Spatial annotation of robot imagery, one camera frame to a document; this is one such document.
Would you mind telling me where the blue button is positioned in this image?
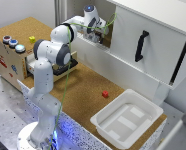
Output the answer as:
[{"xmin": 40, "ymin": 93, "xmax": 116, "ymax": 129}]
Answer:
[{"xmin": 8, "ymin": 38, "xmax": 19, "ymax": 49}]

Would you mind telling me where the white sliding door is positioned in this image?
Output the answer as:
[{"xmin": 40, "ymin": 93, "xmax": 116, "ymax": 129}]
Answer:
[{"xmin": 109, "ymin": 5, "xmax": 186, "ymax": 86}]

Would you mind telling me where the black drawer handle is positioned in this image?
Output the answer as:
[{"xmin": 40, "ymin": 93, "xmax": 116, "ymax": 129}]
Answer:
[{"xmin": 52, "ymin": 59, "xmax": 79, "ymax": 77}]

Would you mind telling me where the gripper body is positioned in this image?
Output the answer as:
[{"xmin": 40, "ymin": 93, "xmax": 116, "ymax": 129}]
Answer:
[{"xmin": 86, "ymin": 17, "xmax": 110, "ymax": 38}]

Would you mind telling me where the pink block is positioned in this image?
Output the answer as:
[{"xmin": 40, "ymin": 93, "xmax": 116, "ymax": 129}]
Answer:
[{"xmin": 101, "ymin": 90, "xmax": 110, "ymax": 99}]

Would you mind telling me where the white plastic box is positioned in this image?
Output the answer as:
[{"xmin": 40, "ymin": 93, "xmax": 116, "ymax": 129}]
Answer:
[{"xmin": 89, "ymin": 88, "xmax": 165, "ymax": 150}]

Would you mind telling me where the white cabinet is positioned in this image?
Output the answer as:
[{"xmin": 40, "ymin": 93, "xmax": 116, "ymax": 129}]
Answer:
[{"xmin": 70, "ymin": 0, "xmax": 186, "ymax": 108}]

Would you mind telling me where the wooden drawer box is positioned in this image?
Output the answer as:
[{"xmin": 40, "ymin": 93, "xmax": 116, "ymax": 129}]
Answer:
[{"xmin": 0, "ymin": 16, "xmax": 62, "ymax": 92}]

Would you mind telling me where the wooden drawer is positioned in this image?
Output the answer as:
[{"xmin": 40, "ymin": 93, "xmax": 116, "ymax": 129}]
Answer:
[{"xmin": 24, "ymin": 50, "xmax": 79, "ymax": 83}]

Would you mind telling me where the green button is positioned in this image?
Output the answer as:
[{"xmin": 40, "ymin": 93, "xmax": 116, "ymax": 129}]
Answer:
[{"xmin": 14, "ymin": 43, "xmax": 27, "ymax": 55}]

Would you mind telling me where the yellow block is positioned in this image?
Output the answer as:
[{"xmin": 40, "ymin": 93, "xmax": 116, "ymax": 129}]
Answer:
[{"xmin": 28, "ymin": 35, "xmax": 37, "ymax": 44}]

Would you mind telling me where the red button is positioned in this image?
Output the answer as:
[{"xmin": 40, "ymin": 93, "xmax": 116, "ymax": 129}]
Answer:
[{"xmin": 2, "ymin": 34, "xmax": 13, "ymax": 45}]

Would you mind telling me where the green cable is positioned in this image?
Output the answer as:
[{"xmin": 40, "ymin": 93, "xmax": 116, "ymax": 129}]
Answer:
[{"xmin": 47, "ymin": 12, "xmax": 118, "ymax": 150}]

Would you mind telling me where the black door handle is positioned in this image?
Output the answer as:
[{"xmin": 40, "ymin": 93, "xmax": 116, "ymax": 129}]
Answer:
[{"xmin": 134, "ymin": 30, "xmax": 150, "ymax": 63}]

